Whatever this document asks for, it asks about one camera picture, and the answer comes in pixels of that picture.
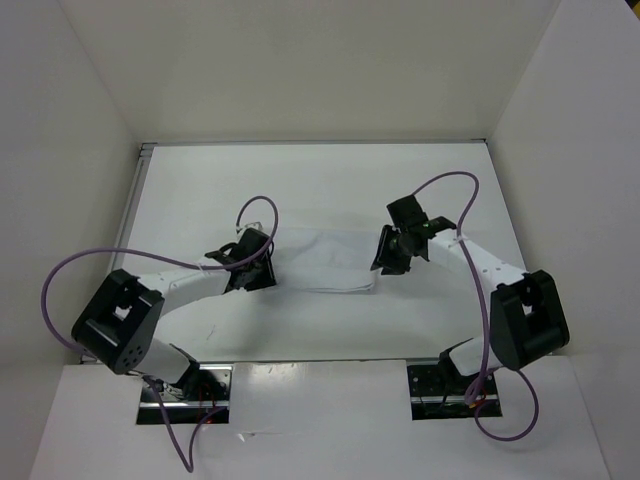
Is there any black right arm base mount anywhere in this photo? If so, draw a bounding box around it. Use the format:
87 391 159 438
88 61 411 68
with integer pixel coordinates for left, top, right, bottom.
406 351 502 421

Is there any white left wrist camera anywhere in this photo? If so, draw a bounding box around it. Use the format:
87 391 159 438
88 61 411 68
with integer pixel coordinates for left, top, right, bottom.
236 221 264 237

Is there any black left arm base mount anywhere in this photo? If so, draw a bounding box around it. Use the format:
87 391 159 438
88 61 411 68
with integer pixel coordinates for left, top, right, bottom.
136 364 233 425

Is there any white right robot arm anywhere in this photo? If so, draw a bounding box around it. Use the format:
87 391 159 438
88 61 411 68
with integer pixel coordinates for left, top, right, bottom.
371 195 570 393

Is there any white skirt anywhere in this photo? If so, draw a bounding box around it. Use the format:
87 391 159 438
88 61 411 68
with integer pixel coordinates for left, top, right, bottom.
272 213 383 294

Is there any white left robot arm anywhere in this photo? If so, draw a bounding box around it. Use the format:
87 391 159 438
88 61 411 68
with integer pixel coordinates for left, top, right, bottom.
71 227 277 400

